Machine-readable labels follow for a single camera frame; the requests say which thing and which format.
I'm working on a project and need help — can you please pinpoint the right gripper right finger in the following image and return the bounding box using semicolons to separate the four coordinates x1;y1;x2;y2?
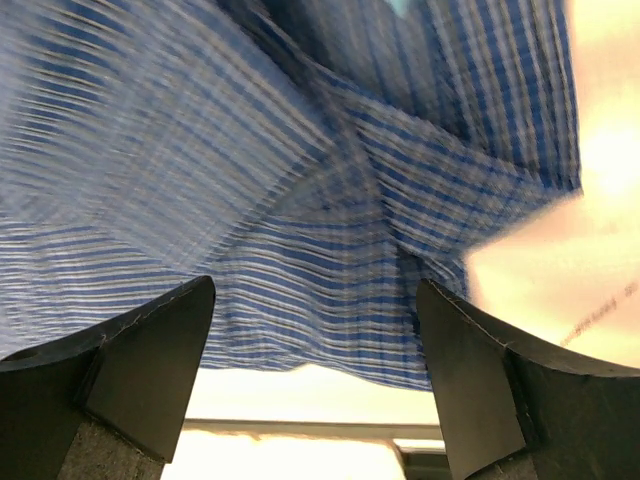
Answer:
416;280;639;479

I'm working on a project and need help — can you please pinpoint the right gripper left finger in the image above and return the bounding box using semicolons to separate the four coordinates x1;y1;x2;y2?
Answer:
1;276;215;479

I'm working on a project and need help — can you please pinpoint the blue checked long sleeve shirt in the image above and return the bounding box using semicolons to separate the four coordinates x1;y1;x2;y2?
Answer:
1;1;581;390

